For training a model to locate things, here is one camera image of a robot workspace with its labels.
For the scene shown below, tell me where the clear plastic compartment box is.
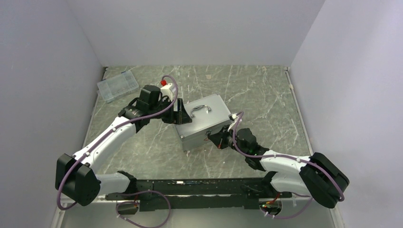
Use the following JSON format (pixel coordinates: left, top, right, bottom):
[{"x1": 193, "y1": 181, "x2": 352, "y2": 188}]
[{"x1": 97, "y1": 71, "x2": 139, "y2": 103}]

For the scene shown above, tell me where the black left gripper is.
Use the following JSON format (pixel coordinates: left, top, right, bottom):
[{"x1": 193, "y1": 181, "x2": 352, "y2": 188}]
[{"x1": 149, "y1": 98, "x2": 192, "y2": 125}]

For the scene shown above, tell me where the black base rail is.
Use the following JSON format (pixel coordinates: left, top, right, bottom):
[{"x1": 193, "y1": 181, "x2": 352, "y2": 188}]
[{"x1": 106, "y1": 178, "x2": 292, "y2": 212}]

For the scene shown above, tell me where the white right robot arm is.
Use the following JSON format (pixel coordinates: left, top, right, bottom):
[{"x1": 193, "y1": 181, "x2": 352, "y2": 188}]
[{"x1": 207, "y1": 125, "x2": 350, "y2": 209}]

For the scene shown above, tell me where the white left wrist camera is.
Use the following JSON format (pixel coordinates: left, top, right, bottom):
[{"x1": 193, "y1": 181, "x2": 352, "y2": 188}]
[{"x1": 161, "y1": 80, "x2": 176, "y2": 101}]

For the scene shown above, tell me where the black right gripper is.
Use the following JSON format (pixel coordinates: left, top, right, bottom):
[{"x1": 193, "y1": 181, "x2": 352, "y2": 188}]
[{"x1": 208, "y1": 124, "x2": 249, "y2": 157}]

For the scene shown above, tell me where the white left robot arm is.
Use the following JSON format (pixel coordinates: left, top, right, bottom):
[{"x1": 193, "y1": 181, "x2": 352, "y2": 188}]
[{"x1": 55, "y1": 83, "x2": 192, "y2": 209}]

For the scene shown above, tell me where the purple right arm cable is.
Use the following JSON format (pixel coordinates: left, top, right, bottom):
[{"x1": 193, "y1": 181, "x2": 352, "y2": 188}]
[{"x1": 229, "y1": 111, "x2": 345, "y2": 220}]

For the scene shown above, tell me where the grey metal medicine case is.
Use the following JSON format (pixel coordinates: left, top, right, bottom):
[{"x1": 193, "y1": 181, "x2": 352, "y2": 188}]
[{"x1": 174, "y1": 94, "x2": 232, "y2": 151}]

